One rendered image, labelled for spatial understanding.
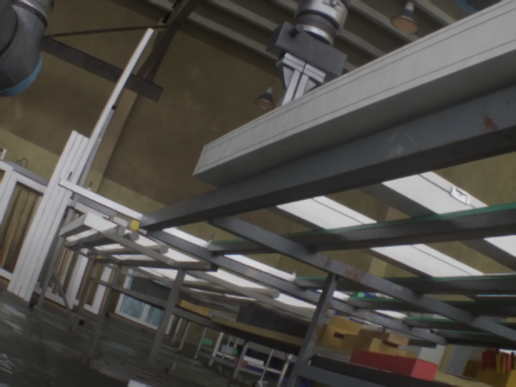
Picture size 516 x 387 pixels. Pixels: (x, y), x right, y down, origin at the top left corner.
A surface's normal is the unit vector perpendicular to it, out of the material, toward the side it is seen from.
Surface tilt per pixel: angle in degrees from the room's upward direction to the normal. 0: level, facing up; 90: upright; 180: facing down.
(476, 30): 90
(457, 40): 90
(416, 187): 90
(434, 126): 90
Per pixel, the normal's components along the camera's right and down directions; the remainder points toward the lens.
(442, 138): -0.87, -0.40
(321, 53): 0.39, -0.11
